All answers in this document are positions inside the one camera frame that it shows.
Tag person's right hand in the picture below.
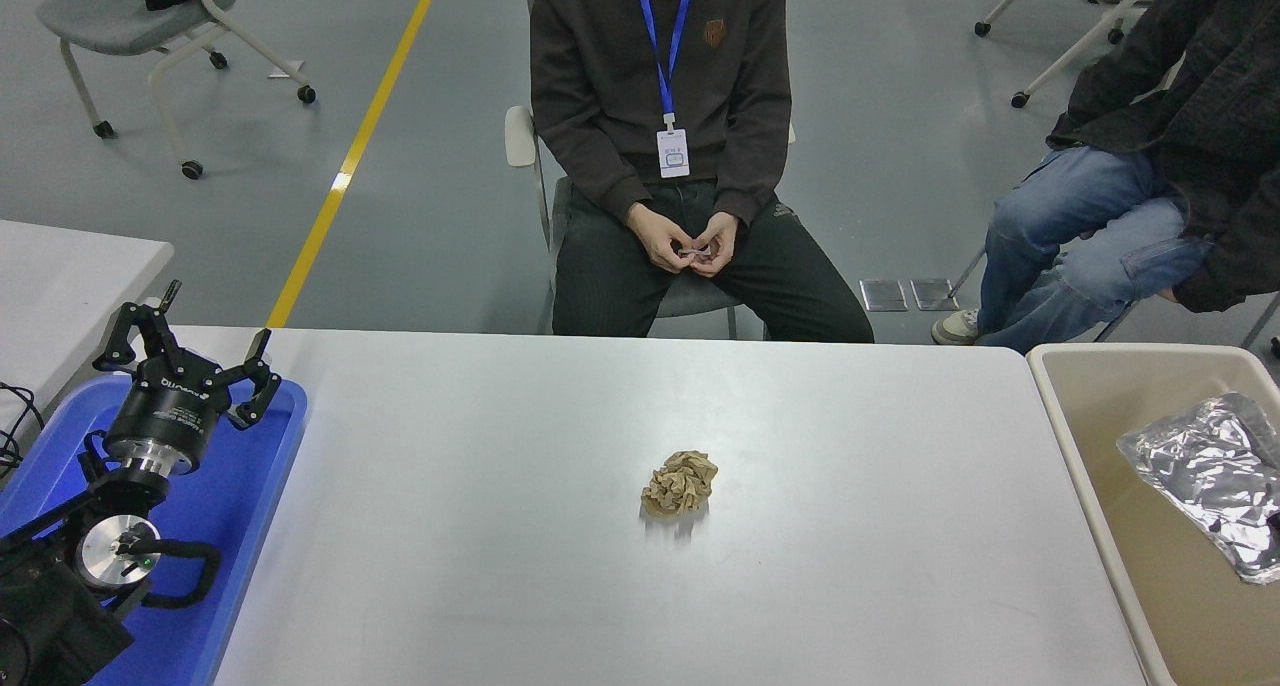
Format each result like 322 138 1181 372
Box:
627 203 691 274

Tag grey office chair white armrests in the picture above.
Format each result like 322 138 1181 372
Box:
505 0 798 342

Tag silver foil tray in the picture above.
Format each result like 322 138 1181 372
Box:
1117 392 1280 585

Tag blue plastic tray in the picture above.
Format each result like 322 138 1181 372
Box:
0 376 309 686

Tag person's left hand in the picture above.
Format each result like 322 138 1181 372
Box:
688 213 741 279

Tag large pale beige bin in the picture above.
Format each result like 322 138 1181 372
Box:
1028 343 1280 686

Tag blue lanyard with white badge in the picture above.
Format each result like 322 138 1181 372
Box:
632 0 698 180

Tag crumpled tan paper ball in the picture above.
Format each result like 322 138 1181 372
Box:
641 451 719 518

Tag black cable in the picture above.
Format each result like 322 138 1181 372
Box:
0 381 46 482

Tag white side table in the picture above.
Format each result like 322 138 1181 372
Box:
0 219 174 437

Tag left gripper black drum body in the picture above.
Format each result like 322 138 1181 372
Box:
105 354 234 455

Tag person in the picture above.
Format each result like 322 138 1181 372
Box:
930 0 1280 355
530 0 876 344

